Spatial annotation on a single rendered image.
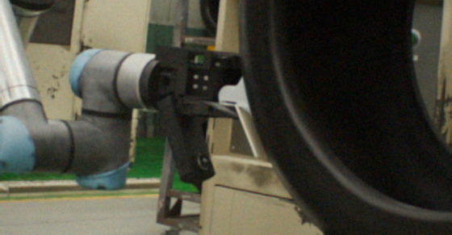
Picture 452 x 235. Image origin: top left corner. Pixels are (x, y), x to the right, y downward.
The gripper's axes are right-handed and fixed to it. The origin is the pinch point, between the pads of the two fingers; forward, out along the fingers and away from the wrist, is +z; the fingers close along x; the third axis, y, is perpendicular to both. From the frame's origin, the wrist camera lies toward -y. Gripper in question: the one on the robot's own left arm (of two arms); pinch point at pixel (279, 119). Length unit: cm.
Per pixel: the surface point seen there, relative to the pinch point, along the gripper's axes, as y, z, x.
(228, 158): -15, -58, 62
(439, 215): -5.5, 29.7, -12.5
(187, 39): 9, -277, 283
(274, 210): -23, -44, 60
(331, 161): -2.4, 15.8, -11.6
